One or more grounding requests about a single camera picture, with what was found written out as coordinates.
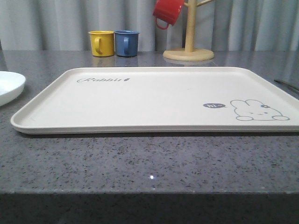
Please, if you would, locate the silver metal fork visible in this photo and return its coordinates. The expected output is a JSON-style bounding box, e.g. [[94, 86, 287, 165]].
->
[[274, 79, 299, 91]]

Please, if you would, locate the wooden mug tree stand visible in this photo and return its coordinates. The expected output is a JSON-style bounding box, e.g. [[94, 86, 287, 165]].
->
[[163, 0, 214, 61]]

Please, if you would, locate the white round plate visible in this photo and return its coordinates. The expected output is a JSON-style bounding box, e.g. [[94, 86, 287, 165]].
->
[[0, 71, 26, 106]]

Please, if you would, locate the grey curtain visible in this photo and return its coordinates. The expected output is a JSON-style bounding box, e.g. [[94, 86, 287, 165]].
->
[[0, 0, 299, 51]]

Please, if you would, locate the cream rabbit serving tray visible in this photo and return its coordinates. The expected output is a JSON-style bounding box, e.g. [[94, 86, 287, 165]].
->
[[11, 67, 299, 134]]

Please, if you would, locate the yellow mug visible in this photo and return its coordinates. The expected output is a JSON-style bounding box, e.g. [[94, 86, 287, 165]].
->
[[88, 31, 114, 57]]

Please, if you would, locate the red hanging mug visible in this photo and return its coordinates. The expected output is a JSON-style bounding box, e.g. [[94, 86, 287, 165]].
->
[[153, 0, 185, 30]]

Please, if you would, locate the blue mug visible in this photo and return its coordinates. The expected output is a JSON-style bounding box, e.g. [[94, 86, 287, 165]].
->
[[114, 30, 139, 57]]

